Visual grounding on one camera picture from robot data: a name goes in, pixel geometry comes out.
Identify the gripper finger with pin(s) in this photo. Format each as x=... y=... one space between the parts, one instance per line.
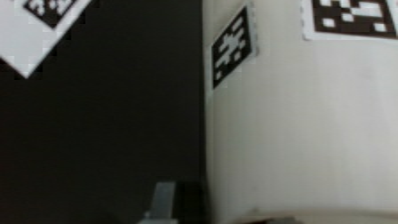
x=179 y=204

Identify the white lamp shade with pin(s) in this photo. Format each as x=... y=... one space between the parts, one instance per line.
x=301 y=100

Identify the white marker sheet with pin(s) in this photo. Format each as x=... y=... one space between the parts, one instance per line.
x=37 y=21

